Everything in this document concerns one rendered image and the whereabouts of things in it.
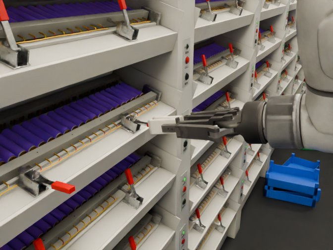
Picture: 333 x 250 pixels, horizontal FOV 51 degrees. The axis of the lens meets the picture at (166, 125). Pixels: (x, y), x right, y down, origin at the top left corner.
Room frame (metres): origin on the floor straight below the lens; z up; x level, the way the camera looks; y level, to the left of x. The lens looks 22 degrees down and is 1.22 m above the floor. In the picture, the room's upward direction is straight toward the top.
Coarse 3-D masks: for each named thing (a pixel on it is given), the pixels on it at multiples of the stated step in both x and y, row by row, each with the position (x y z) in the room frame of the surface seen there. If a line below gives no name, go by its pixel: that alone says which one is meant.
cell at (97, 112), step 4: (80, 100) 0.71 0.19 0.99; (80, 104) 0.70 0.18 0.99; (84, 104) 0.70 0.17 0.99; (88, 104) 0.71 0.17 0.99; (84, 108) 0.69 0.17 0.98; (88, 108) 0.69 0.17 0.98; (92, 108) 0.69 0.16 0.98; (92, 112) 0.69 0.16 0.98; (96, 112) 0.68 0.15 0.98; (100, 112) 0.68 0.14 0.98
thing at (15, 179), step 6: (156, 102) 0.83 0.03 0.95; (144, 108) 0.78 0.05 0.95; (132, 114) 0.74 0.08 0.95; (120, 120) 0.70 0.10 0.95; (114, 126) 0.68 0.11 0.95; (96, 132) 0.63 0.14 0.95; (102, 132) 0.64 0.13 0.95; (78, 144) 0.58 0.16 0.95; (72, 150) 0.56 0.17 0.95; (54, 156) 0.53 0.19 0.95; (60, 156) 0.54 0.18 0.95; (42, 162) 0.50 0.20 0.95; (48, 162) 0.51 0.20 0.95; (36, 168) 0.49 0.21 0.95; (12, 180) 0.45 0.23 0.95; (18, 180) 0.46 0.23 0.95; (0, 186) 0.43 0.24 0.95; (6, 186) 0.44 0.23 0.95
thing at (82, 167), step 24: (120, 72) 0.91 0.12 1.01; (168, 96) 0.84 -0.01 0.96; (144, 120) 0.74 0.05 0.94; (96, 144) 0.60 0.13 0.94; (120, 144) 0.62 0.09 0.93; (48, 168) 0.50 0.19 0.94; (72, 168) 0.52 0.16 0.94; (96, 168) 0.55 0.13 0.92; (0, 192) 0.43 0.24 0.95; (24, 192) 0.44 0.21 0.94; (48, 192) 0.45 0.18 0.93; (72, 192) 0.50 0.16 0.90; (0, 216) 0.39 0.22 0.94; (24, 216) 0.41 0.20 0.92; (0, 240) 0.38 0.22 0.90
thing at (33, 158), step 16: (144, 96) 0.80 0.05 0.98; (112, 112) 0.69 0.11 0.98; (128, 112) 0.73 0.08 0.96; (80, 128) 0.60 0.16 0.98; (96, 128) 0.63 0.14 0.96; (48, 144) 0.53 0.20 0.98; (64, 144) 0.55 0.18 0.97; (16, 160) 0.47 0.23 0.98; (32, 160) 0.48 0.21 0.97; (48, 160) 0.51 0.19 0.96; (0, 176) 0.43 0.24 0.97; (16, 176) 0.46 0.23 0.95
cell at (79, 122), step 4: (56, 112) 0.65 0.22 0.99; (60, 112) 0.65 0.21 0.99; (64, 112) 0.65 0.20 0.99; (64, 116) 0.64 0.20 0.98; (68, 116) 0.64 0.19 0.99; (72, 116) 0.64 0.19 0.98; (68, 120) 0.64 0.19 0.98; (72, 120) 0.63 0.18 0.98; (76, 120) 0.63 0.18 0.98; (80, 120) 0.64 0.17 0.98; (76, 124) 0.63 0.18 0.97; (80, 124) 0.63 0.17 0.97
